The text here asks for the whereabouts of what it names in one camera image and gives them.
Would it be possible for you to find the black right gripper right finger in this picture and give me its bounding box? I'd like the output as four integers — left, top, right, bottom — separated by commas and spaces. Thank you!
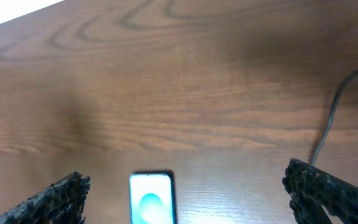
282, 158, 358, 224

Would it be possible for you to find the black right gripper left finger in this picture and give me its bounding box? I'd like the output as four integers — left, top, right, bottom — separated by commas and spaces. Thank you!
0, 171, 90, 224

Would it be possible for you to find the blue Samsung Galaxy smartphone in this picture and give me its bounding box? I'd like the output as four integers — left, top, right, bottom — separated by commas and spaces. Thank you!
129, 170, 178, 224

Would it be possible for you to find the black USB charging cable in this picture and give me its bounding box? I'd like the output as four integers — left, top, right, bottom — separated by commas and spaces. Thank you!
309, 59, 358, 167

